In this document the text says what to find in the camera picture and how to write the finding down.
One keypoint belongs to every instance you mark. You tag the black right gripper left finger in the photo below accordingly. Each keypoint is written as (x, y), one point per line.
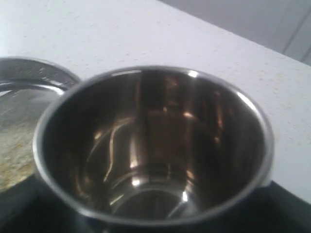
(28, 208)

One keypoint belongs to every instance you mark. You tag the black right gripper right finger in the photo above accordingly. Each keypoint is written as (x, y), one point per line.
(272, 209)

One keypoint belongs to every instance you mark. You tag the round steel mesh sieve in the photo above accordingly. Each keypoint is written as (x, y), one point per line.
(28, 86)

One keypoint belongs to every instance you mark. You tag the stainless steel cup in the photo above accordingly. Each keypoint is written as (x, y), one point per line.
(154, 148)

